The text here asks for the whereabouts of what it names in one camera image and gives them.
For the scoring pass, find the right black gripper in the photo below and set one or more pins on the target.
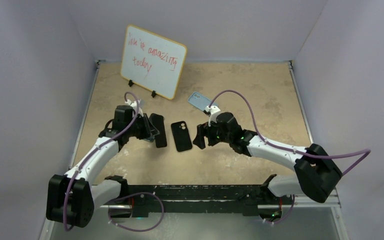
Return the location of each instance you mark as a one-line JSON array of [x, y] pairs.
[[203, 131]]

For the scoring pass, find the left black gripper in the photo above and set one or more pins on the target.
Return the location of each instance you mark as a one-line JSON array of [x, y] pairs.
[[148, 127]]

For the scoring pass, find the bare black phone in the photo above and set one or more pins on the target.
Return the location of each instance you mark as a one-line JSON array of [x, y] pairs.
[[161, 138], [150, 139]]

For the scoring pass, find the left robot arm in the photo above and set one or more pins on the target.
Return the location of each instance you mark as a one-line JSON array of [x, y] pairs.
[[72, 197]]

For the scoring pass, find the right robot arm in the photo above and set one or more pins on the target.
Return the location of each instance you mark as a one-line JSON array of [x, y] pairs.
[[315, 173]]

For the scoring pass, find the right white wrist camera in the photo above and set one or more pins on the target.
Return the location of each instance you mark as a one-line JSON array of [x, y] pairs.
[[212, 112]]

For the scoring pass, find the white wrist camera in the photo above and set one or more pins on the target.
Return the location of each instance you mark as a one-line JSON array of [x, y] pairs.
[[136, 106], [212, 112]]

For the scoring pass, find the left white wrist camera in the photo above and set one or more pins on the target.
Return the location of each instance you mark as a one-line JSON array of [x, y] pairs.
[[136, 106]]

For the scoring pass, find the white board with orange frame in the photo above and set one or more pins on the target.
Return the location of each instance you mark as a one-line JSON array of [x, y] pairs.
[[152, 61]]

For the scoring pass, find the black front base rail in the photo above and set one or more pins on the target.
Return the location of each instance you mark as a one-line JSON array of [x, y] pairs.
[[245, 199]]

